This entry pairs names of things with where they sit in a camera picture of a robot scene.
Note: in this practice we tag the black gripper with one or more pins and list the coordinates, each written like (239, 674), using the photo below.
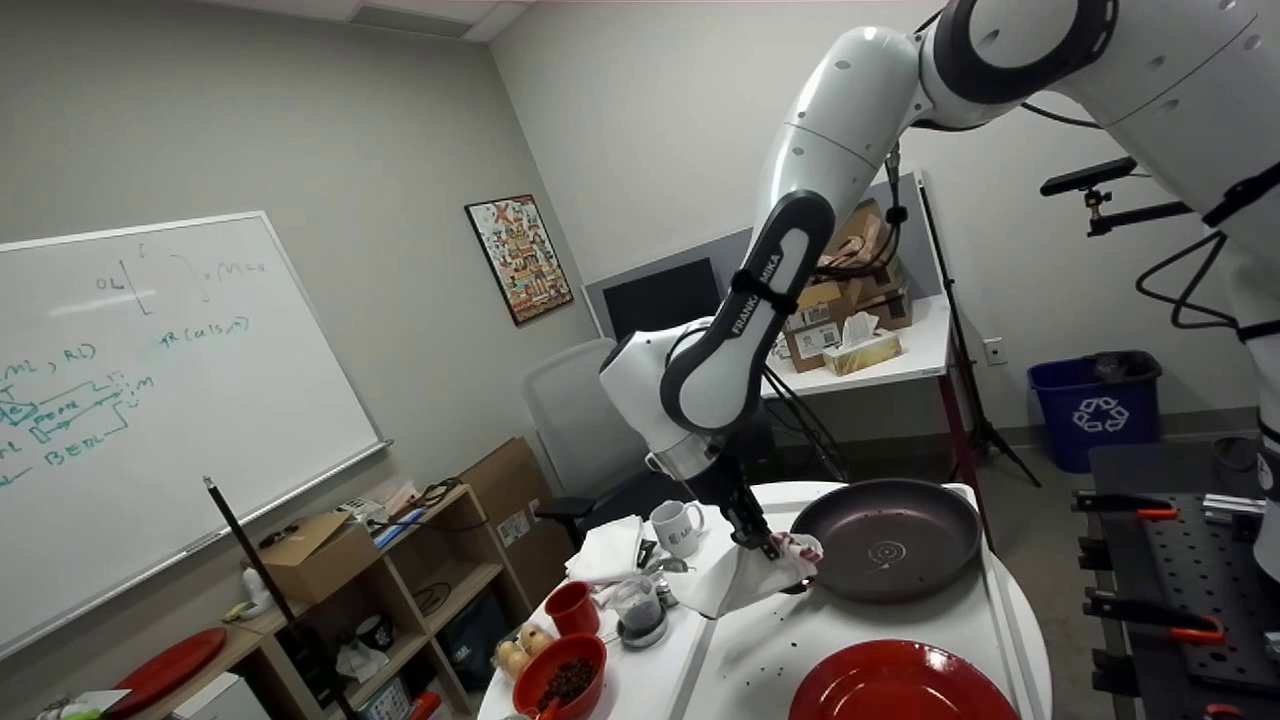
(731, 491)

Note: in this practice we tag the white mug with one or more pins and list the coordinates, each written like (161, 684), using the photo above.
(677, 527)

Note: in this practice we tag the small red cup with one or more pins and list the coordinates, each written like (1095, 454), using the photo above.
(574, 611)

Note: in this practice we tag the black frying pan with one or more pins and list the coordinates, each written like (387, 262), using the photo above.
(891, 539)

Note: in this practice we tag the red plate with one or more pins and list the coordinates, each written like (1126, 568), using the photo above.
(899, 680)

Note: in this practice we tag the black camera tripod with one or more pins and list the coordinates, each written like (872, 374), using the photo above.
(982, 433)

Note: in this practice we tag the round white table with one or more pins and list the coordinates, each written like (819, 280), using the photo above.
(1026, 643)

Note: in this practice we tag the black computer monitor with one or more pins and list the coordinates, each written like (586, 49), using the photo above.
(662, 298)

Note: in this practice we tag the tissue box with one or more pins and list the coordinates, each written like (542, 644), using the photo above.
(861, 344)

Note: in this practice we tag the red tray on shelf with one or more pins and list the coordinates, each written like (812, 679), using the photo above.
(165, 669)

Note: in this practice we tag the cardboard box on shelf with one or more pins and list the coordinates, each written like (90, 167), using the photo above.
(318, 556)

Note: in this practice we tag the white towel with red stripes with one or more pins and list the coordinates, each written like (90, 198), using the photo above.
(727, 572)

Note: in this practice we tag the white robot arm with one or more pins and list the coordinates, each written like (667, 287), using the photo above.
(1185, 86)

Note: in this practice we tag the wooden shelf unit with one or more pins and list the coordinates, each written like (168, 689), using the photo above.
(381, 633)

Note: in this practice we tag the black perforated workbench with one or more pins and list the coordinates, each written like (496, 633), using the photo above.
(1188, 619)

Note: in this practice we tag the white tray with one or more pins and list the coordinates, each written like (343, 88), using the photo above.
(801, 654)

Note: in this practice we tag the blue recycling bin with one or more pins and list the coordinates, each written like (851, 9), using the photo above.
(1095, 403)

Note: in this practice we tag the cardboard box on desk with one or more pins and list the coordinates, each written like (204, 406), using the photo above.
(856, 274)

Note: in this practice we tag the white desk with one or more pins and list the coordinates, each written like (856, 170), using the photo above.
(921, 360)

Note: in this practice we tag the red bowl with dark contents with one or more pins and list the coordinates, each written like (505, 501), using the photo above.
(567, 680)

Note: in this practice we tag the grey office chair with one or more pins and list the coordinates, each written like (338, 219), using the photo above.
(598, 458)

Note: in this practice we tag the framed wall poster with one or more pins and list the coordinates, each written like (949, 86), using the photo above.
(522, 255)

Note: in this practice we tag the folded white cloth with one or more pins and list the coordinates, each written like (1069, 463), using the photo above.
(604, 552)

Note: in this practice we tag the whiteboard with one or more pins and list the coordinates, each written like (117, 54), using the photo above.
(154, 385)

